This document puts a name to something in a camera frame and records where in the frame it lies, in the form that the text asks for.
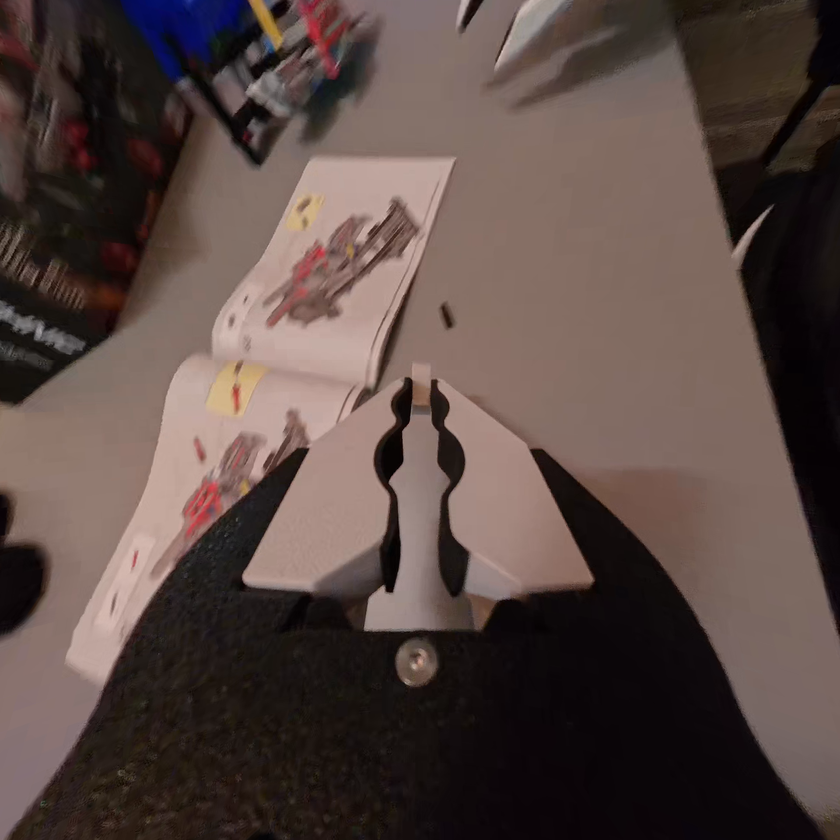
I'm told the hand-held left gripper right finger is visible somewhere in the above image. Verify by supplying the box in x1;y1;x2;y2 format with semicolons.
427;379;596;601

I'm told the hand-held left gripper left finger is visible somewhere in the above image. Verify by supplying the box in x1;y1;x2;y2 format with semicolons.
241;378;414;624

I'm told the building instruction booklet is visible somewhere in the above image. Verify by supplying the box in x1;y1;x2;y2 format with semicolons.
64;155;458;685

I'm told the black round-base floor stand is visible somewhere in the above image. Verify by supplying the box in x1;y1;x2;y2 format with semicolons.
758;59;840;175

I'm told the brick-built toy vehicle chassis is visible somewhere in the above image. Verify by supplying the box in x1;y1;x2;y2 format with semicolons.
174;0;382;165

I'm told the black printed toy box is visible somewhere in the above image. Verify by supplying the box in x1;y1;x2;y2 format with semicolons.
0;0;194;404

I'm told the black rounded object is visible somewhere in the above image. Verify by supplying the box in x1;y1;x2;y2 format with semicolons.
0;492;51;636

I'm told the blue plastic storage bin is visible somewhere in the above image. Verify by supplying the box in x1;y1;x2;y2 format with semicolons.
121;0;263;67

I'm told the grey desk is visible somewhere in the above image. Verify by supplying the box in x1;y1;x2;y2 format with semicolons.
0;0;840;840

